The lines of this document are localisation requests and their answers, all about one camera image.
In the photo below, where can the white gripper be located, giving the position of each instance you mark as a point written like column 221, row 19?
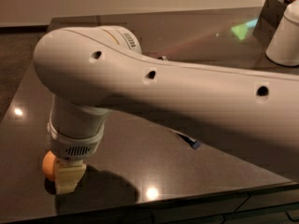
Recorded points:
column 76, row 146

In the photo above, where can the orange fruit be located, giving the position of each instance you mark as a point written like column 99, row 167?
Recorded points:
column 48, row 166

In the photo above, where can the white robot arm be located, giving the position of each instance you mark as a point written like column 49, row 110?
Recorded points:
column 91, row 71

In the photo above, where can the black rxbar chocolate bar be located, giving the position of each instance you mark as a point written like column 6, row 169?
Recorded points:
column 163, row 58

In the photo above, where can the blue snack bar wrapper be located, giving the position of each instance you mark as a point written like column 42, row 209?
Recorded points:
column 195, row 144

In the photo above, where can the dark cabinet drawers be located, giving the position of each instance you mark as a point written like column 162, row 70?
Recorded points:
column 263, row 206

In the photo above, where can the white cylindrical container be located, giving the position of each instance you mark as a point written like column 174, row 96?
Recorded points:
column 284, row 46

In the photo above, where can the dark box on table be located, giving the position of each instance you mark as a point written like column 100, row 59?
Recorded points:
column 269, row 19

